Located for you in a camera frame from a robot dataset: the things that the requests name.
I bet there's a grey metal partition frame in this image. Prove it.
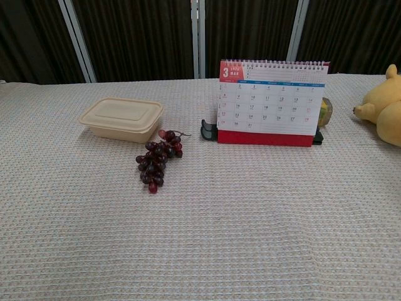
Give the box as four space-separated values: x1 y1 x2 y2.
190 0 206 79
286 0 311 62
58 0 97 83

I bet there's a yellow plush toy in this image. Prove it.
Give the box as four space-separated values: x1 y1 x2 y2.
353 64 401 147

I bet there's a beige woven tablecloth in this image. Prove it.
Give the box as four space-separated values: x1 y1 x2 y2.
0 72 401 301

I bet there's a yellow green small carton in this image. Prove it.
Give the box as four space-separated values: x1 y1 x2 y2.
318 97 335 128

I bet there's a red white desk calendar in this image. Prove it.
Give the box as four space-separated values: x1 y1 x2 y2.
217 59 331 147

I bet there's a beige lidded lunch box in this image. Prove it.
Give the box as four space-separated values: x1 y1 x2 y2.
78 97 165 144

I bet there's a dark red grape bunch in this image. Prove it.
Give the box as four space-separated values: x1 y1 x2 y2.
135 129 192 194

